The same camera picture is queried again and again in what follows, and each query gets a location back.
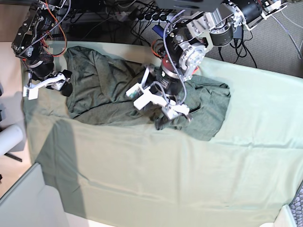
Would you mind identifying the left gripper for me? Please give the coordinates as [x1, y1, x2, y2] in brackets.
[126, 64, 193, 131]

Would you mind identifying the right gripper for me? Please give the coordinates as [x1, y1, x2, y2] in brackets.
[23, 70, 72, 99]

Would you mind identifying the green T-shirt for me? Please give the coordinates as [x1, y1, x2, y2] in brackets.
[64, 46, 231, 141]

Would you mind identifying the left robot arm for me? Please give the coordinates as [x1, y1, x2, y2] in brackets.
[126, 0, 287, 129]

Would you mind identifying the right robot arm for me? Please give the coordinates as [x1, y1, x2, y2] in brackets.
[11, 0, 72, 100]

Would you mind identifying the light green table cloth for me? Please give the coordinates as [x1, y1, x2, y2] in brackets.
[23, 58, 303, 227]

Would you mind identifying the white paper roll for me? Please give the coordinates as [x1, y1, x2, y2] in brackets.
[0, 124, 23, 156]

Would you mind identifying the blue orange clamp at centre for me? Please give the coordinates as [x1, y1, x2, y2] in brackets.
[152, 25, 164, 38]

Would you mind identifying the white power strip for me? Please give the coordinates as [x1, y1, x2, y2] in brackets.
[113, 10, 171, 23]

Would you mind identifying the black power adapter pair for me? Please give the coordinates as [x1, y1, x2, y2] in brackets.
[233, 26, 244, 47]

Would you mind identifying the white foam board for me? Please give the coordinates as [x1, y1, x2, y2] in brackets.
[0, 163, 71, 227]

